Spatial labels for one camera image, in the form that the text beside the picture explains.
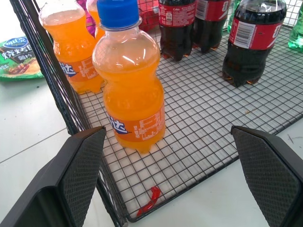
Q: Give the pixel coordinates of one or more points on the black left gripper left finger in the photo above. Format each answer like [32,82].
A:
[59,179]

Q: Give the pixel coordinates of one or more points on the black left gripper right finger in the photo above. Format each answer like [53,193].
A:
[270,172]

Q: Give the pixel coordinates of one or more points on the orange soda bottle blue cap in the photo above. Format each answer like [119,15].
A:
[130,87]

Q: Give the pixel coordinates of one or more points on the red plastic scrap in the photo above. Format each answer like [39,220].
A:
[151,199]

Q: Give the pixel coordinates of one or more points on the green chips bag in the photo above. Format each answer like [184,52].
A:
[17,59]

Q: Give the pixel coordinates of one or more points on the cola bottle red label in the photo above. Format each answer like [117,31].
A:
[253,45]
[176,26]
[210,23]

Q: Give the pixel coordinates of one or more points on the green soda bottle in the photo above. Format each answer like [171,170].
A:
[233,14]
[296,35]

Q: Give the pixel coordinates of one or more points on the magenta snack bag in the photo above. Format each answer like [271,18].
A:
[88,16]

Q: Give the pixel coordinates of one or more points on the red snack bag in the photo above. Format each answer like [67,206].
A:
[148,14]

